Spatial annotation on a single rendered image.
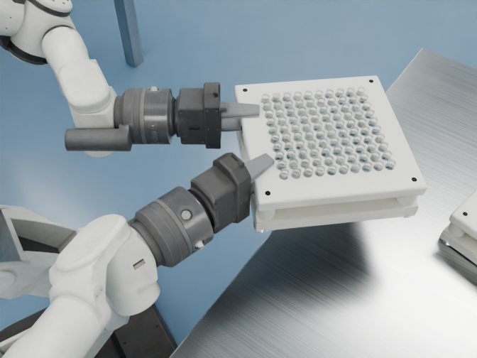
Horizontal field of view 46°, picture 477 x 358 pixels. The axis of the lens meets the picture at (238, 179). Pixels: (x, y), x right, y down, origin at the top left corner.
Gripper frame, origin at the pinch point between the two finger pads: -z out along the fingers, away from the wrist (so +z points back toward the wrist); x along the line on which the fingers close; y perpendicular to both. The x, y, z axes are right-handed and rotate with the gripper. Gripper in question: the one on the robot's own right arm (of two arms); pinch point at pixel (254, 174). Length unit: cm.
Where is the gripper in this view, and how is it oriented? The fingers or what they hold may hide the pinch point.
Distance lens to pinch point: 81.1
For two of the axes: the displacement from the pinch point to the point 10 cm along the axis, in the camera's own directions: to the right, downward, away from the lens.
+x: -0.1, 6.3, 7.7
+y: 6.4, 6.0, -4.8
